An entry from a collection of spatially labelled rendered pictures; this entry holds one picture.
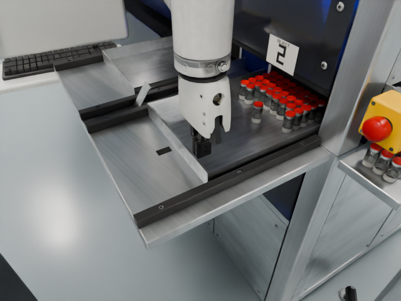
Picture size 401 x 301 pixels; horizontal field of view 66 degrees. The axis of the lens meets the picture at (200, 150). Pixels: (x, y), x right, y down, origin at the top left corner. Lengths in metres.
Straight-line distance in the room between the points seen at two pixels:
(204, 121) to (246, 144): 0.19
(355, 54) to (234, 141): 0.27
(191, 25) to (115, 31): 0.97
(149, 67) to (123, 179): 0.45
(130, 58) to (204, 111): 0.58
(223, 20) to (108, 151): 0.36
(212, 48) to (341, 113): 0.30
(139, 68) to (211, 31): 0.55
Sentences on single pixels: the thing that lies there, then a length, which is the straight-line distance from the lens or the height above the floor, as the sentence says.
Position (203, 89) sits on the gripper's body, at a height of 1.07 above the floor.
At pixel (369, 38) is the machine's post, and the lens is 0.56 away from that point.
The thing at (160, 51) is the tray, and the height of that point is 0.88.
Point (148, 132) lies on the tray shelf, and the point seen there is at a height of 0.88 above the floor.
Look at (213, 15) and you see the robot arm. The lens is 0.41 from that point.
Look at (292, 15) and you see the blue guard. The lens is 0.66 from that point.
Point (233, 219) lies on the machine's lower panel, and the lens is 1.18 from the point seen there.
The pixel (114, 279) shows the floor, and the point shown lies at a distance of 1.49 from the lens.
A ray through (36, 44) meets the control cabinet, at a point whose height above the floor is 0.84.
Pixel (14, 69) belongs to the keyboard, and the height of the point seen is 0.83.
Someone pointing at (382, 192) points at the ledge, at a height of 0.88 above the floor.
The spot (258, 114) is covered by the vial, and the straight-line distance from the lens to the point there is 0.69.
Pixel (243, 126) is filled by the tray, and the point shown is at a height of 0.88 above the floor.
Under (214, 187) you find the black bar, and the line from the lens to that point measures 0.53.
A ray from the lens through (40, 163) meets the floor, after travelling 2.12.
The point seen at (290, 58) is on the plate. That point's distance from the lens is 0.68.
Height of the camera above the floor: 1.29
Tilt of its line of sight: 41 degrees down
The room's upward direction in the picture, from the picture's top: straight up
